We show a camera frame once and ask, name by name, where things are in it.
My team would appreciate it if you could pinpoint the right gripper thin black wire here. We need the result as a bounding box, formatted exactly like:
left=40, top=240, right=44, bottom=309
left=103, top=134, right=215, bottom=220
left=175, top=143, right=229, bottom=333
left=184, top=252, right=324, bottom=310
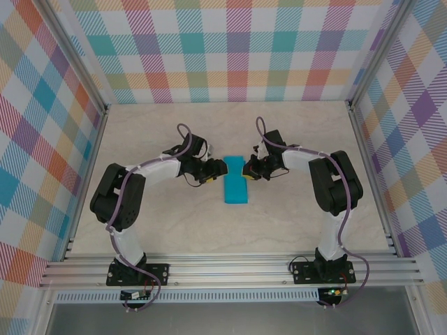
left=267, top=166, right=291, bottom=181

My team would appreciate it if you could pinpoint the gripper thin black wire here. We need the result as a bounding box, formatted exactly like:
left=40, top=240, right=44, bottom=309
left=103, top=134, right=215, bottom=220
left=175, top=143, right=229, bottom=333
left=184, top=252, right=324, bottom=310
left=267, top=166, right=291, bottom=181
left=183, top=172, right=204, bottom=189

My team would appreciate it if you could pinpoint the left gripper thin black wire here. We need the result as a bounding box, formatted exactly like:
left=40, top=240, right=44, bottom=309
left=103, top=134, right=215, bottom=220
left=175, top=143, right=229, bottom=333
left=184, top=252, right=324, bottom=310
left=183, top=172, right=204, bottom=189

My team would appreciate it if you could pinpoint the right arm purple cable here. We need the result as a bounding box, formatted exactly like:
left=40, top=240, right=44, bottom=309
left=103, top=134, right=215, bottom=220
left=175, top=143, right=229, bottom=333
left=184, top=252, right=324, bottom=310
left=255, top=116, right=371, bottom=310

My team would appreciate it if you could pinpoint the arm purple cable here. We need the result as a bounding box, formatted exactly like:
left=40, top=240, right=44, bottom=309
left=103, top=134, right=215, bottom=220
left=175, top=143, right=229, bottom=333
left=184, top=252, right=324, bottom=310
left=255, top=116, right=371, bottom=310
left=106, top=123, right=196, bottom=313

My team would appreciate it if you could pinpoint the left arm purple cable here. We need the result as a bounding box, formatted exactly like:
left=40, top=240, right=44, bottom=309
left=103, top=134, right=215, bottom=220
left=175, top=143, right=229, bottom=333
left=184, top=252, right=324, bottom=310
left=106, top=123, right=196, bottom=313

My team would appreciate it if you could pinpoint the aluminium mounting rail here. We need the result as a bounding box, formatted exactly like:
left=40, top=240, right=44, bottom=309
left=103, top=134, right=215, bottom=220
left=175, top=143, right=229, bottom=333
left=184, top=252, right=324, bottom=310
left=38, top=253, right=425, bottom=289

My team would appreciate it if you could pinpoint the right base thin black wire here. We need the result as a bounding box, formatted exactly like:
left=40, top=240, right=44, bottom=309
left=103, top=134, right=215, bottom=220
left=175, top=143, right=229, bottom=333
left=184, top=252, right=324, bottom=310
left=288, top=256, right=310, bottom=276

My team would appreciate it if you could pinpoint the aluminium side rail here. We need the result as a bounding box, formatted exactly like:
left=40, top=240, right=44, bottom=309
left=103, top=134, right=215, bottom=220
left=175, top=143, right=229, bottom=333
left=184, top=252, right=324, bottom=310
left=345, top=100, right=399, bottom=258
left=61, top=104, right=112, bottom=262

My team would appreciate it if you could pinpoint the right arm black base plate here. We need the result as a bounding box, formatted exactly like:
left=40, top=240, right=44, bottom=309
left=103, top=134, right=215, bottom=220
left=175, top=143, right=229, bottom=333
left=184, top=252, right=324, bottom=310
left=291, top=260, right=356, bottom=285

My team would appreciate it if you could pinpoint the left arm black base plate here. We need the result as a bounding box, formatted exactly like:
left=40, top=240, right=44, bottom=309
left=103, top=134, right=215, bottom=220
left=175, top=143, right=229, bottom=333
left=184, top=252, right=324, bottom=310
left=106, top=262, right=171, bottom=287

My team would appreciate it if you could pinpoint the slotted white cable duct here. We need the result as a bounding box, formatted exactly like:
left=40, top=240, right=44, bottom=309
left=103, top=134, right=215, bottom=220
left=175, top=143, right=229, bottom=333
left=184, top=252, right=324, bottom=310
left=54, top=288, right=321, bottom=304

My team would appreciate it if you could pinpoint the aluminium frame post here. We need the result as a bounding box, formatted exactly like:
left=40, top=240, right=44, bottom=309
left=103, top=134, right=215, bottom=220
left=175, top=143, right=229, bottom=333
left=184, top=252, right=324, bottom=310
left=37, top=0, right=110, bottom=116
left=345, top=0, right=415, bottom=111

